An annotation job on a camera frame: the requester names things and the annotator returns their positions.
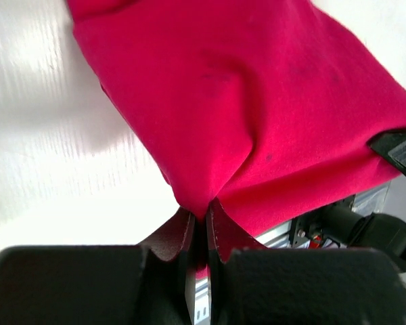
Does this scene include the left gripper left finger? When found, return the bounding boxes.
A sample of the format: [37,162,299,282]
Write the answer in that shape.
[0,209,196,324]

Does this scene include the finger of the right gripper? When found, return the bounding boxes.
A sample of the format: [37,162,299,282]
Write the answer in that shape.
[367,129,406,177]

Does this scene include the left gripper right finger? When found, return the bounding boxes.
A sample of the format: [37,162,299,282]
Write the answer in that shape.
[204,199,406,325]

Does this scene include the crimson red t-shirt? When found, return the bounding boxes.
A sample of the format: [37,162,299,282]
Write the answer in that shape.
[64,0,406,280]

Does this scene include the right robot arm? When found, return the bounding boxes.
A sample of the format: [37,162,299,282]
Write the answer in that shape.
[318,129,406,273]

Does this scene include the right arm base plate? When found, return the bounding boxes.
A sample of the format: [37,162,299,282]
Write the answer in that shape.
[289,195,355,248]

